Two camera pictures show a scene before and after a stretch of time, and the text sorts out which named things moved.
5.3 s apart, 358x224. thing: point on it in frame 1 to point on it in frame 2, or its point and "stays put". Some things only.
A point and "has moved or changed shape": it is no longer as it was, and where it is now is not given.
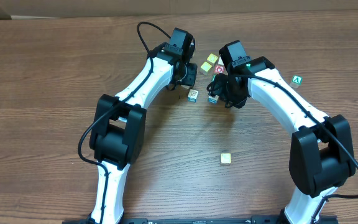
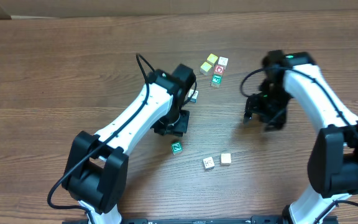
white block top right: (220, 61) stays put
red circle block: (219, 69) stays put
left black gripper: (190, 74) to (176, 126)
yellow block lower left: (205, 68) stays put
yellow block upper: (212, 58) stays put
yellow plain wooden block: (225, 158) stays put
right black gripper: (229, 92) to (262, 110)
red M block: (186, 86) has moved or changed shape
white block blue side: (192, 96) stays put
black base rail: (276, 219) stays put
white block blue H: (213, 99) to (209, 163)
